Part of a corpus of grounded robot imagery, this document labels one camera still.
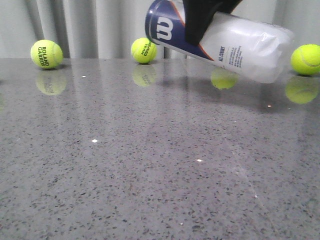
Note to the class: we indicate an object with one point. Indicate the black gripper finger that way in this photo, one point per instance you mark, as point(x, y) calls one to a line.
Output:
point(199, 15)

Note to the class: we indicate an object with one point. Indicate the white plastic tennis ball can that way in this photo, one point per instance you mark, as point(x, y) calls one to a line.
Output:
point(255, 50)

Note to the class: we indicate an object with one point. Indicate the Head Team tennis ball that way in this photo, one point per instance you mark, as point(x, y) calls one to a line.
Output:
point(143, 50)

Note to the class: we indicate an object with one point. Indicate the plain yellow tennis ball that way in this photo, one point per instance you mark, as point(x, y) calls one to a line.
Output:
point(305, 60)

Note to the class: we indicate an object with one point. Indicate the Roland Garros tennis ball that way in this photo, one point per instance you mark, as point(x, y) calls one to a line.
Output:
point(46, 54)

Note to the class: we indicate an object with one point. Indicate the grey pleated curtain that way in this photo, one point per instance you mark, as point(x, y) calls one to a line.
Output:
point(105, 29)

